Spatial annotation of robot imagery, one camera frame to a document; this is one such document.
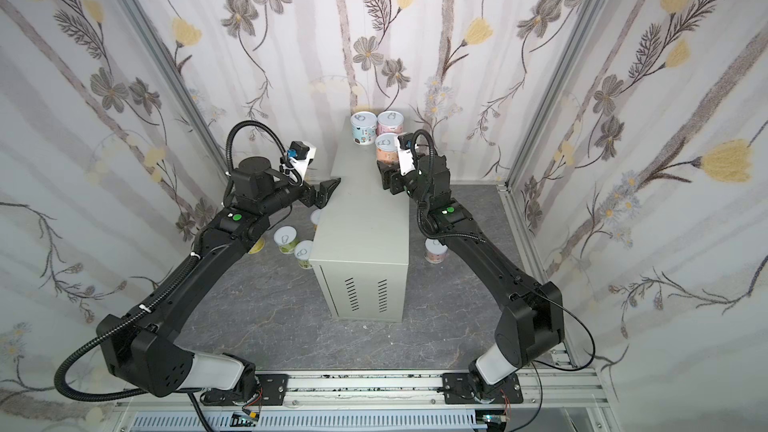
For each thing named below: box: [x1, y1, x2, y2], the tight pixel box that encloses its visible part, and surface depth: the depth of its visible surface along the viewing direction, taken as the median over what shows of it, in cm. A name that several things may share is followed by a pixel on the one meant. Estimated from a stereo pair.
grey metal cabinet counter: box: [310, 117, 410, 322], surface depth 71 cm
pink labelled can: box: [376, 110, 404, 135], surface depth 83 cm
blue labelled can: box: [350, 111, 377, 145], surface depth 83 cm
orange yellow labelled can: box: [310, 208, 321, 230], surface depth 105 cm
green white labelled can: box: [294, 240, 313, 270], surface depth 95 cm
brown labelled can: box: [375, 132, 399, 164], surface depth 76 cm
